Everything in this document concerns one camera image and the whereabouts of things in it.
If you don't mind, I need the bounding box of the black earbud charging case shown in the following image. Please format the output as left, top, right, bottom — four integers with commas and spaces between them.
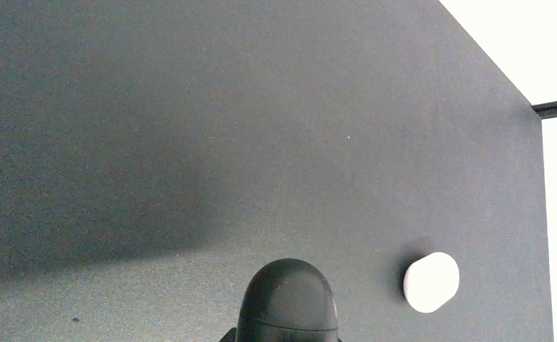
221, 258, 340, 342

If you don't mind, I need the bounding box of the white oval case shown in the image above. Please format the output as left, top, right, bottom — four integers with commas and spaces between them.
402, 252, 460, 314

